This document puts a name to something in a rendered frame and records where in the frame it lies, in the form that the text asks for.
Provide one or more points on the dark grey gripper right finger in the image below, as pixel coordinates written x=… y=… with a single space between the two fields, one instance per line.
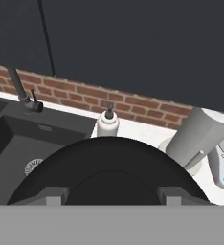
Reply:
x=171 y=194

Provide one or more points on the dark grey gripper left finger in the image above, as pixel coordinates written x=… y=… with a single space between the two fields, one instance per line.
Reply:
x=53 y=194

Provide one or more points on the white appliance with teal screen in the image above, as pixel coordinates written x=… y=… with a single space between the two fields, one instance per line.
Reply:
x=222 y=166

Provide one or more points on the dark grey sink basin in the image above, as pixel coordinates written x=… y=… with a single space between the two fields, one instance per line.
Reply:
x=18 y=143

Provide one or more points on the grey paper towel holder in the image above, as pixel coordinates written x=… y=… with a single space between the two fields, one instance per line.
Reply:
x=197 y=134

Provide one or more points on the white soap dispenser bottle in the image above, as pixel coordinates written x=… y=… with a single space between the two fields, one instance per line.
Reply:
x=107 y=126

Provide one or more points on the dark grey sink tap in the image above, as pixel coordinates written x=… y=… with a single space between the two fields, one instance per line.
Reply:
x=23 y=95

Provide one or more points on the dark grey wide cupboard door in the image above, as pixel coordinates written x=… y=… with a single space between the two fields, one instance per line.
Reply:
x=142 y=44

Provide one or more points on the dark grey narrow cupboard door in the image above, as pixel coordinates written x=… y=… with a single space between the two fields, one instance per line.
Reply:
x=15 y=32

